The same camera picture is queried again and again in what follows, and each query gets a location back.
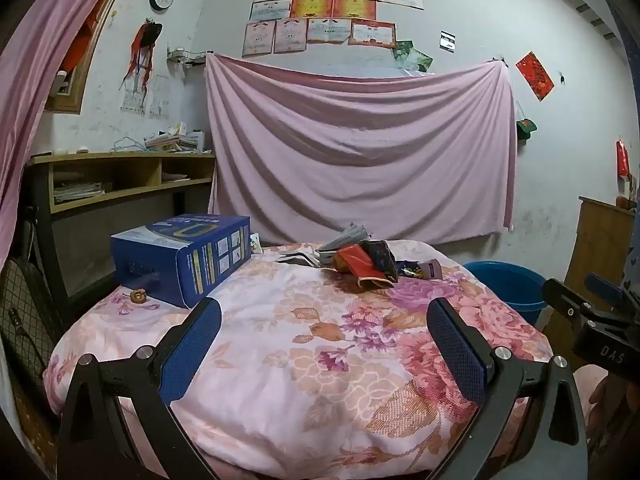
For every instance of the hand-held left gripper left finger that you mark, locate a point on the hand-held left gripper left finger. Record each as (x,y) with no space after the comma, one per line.
(192,345)

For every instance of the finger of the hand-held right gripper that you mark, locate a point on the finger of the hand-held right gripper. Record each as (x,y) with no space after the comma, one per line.
(562,300)
(602,285)

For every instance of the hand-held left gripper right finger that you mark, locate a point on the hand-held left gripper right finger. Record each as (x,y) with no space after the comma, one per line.
(457,350)

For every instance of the blue plastic basin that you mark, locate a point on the blue plastic basin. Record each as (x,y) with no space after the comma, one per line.
(505,285)

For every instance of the dark blue candy wrapper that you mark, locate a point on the dark blue candy wrapper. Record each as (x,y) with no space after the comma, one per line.
(410,269)

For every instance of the dark blue patterned wrapper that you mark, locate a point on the dark blue patterned wrapper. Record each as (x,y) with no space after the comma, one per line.
(382,255)

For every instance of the black and white wrapper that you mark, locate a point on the black and white wrapper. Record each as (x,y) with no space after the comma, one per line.
(300,258)

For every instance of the person's right hand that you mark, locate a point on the person's right hand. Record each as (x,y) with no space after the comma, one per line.
(615,410)

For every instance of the wooden cabinet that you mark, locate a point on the wooden cabinet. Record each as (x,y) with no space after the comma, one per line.
(600,245)

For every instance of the brown round object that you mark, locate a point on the brown round object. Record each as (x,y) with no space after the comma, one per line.
(622,202)

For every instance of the blue cardboard box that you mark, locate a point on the blue cardboard box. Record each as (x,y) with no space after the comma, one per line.
(150,260)

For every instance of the pink floral quilt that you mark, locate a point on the pink floral quilt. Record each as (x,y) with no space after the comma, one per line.
(300,360)

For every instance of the small yellow blue packet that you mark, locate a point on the small yellow blue packet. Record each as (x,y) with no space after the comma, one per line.
(256,245)

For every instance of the red hanging packet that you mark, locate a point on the red hanging packet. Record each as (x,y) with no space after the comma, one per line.
(623,159)

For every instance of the thin pile of papers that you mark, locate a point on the thin pile of papers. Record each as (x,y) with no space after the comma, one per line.
(175,177)

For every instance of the green hanging cap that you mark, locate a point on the green hanging cap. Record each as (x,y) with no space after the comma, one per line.
(526,129)

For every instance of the stack of papers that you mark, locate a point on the stack of papers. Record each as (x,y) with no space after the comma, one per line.
(77,192)

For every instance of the wooden desk shelf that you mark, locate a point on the wooden desk shelf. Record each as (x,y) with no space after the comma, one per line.
(115,157)

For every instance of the stack of books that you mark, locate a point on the stack of books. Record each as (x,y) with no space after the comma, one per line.
(175,142)

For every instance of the pink hanging sheet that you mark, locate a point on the pink hanging sheet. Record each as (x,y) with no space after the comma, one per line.
(350,160)

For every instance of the green photo print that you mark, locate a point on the green photo print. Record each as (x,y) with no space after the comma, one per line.
(421,60)
(401,52)

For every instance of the small white bottle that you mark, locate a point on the small white bottle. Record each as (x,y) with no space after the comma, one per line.
(62,82)

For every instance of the red black tassel ornament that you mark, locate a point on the red black tassel ornament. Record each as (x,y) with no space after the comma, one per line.
(142,40)

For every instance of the orange cloth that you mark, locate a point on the orange cloth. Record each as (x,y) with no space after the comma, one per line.
(80,45)

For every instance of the pink curtain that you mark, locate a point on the pink curtain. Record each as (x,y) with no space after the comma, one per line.
(40,60)

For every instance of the red paper wall decoration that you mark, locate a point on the red paper wall decoration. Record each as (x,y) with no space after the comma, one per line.
(535,76)

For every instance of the white paper wall chart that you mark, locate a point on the white paper wall chart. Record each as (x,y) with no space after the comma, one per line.
(160,102)
(134,102)

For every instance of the wooden window frame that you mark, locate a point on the wooden window frame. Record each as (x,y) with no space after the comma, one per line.
(75,105)

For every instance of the small black silver wall plate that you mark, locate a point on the small black silver wall plate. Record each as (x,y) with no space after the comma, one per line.
(448,41)

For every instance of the metal wall rack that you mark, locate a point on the metal wall rack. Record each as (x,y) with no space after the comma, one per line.
(186,57)

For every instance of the group of wall certificates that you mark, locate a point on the group of wall certificates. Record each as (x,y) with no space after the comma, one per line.
(320,7)

